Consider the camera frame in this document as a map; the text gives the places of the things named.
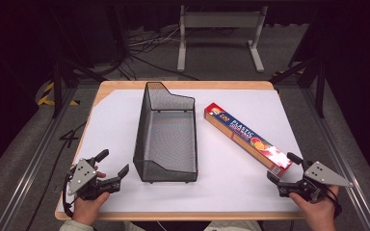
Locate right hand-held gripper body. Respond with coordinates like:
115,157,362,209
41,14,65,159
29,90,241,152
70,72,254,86
277,160,355,203

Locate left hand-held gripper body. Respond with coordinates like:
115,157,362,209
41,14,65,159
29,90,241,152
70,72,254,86
66,157,122,201

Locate long plastic wrap box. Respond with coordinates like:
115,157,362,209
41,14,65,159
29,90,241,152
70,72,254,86
203,102,294,179

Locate black wire mesh basket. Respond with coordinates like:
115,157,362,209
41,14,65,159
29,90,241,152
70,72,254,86
132,81,199,185

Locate person's left hand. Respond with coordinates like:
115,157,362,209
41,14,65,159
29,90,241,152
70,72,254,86
71,170,111,226

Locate person's right hand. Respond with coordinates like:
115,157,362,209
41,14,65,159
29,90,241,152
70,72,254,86
288,185,340,231

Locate white table mat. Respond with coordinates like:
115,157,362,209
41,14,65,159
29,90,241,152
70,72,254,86
57,89,304,214

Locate person's light trousers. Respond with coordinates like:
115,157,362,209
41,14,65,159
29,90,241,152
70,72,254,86
122,219,265,231

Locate black metal stand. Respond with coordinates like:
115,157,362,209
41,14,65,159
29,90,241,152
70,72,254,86
270,57,328,119
50,56,108,119

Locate grey metal stand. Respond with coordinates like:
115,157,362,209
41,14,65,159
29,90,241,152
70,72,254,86
176,4,269,74

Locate aluminium floor rail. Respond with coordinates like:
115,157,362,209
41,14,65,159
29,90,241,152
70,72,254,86
0,86,78,231
302,86,370,231

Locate thin black floor cable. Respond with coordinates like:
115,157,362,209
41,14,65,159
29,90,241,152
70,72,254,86
24,120,89,231

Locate left hand-held gripper cable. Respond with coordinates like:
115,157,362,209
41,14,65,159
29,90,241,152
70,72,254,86
62,172,75,219

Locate hand-held gripper cable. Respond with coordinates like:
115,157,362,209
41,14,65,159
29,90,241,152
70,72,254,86
62,172,75,219
326,187,344,219

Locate right hand-held gripper cable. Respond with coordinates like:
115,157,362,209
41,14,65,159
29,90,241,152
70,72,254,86
326,187,344,219

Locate bundle of floor cables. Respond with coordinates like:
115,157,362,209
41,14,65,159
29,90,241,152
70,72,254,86
104,25,203,82

